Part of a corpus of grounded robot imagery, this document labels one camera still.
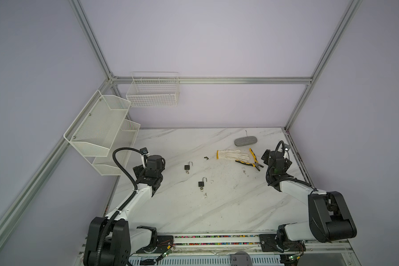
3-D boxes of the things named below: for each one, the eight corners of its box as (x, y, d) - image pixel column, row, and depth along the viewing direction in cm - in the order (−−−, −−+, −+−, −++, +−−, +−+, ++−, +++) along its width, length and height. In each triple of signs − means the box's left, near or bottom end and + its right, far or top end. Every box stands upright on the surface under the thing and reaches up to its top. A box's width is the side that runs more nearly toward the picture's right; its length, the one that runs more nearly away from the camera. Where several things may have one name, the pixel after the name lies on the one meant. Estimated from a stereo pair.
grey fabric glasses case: (235, 146, 112) (236, 144, 110) (233, 141, 115) (233, 138, 113) (257, 143, 114) (258, 140, 112) (254, 137, 118) (255, 135, 115)
